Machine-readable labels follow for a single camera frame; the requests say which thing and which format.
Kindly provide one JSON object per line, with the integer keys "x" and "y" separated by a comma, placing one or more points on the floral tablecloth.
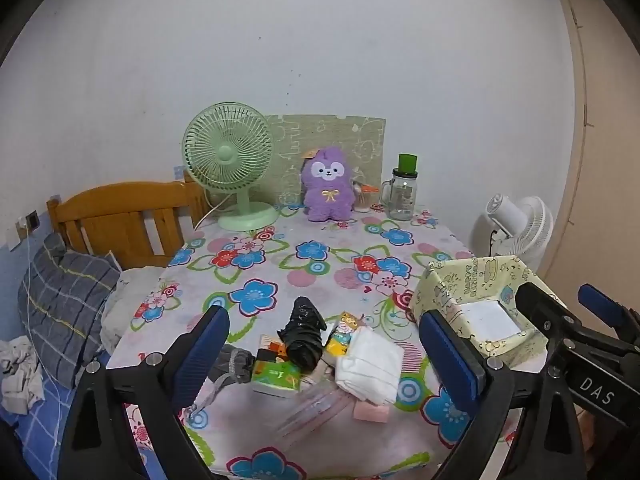
{"x": 300, "y": 270}

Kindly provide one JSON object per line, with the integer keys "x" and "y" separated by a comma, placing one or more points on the yellow cartoon tissue packet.
{"x": 342, "y": 337}

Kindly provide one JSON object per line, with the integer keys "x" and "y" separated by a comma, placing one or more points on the white cloth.
{"x": 17, "y": 370}
{"x": 370, "y": 365}

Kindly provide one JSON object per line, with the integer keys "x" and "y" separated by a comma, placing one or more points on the pink cloth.
{"x": 370, "y": 412}

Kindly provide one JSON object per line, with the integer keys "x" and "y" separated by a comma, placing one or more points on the green patterned backing board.
{"x": 340, "y": 145}

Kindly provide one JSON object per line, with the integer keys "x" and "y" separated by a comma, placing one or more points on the beige door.
{"x": 605, "y": 160}

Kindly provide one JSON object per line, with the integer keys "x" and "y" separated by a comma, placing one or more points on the yellow patterned fabric box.
{"x": 445, "y": 280}

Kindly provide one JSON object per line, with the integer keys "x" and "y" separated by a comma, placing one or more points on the clear plastic bag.
{"x": 312, "y": 405}

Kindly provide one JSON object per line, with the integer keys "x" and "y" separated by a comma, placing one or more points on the glass mug green lid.
{"x": 401, "y": 195}

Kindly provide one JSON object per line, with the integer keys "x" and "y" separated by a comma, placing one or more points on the dark wall socket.
{"x": 32, "y": 220}

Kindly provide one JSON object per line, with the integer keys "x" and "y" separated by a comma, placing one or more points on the white paper sheet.
{"x": 487, "y": 317}

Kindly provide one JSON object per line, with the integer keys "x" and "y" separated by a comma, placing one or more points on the white standing fan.
{"x": 525, "y": 225}

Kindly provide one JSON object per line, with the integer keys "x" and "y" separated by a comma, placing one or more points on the orange and black small item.
{"x": 272, "y": 350}

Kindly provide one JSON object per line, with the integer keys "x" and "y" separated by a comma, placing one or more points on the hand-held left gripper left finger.
{"x": 200, "y": 355}

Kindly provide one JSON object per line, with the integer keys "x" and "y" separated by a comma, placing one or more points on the cotton swab jar orange lid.
{"x": 362, "y": 200}

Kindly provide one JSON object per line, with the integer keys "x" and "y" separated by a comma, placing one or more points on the green desk fan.
{"x": 227, "y": 152}

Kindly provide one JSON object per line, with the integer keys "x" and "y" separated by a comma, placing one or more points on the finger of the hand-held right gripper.
{"x": 542, "y": 310}
{"x": 602, "y": 306}

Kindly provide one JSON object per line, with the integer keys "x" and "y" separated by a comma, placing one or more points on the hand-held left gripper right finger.
{"x": 447, "y": 360}

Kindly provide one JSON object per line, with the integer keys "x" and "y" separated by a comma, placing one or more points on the wooden bed headboard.
{"x": 120, "y": 210}

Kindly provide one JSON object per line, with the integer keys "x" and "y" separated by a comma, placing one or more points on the grey plaid pillow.
{"x": 65, "y": 305}

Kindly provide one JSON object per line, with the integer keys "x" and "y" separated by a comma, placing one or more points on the crumpled white cloth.
{"x": 17, "y": 370}

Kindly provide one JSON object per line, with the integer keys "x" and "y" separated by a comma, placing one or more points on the blue checked bed sheet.
{"x": 35, "y": 435}

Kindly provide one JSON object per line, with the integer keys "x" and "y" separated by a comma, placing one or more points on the green tissue packet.
{"x": 275, "y": 377}

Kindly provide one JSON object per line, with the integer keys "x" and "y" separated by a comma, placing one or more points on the purple plush toy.
{"x": 327, "y": 185}

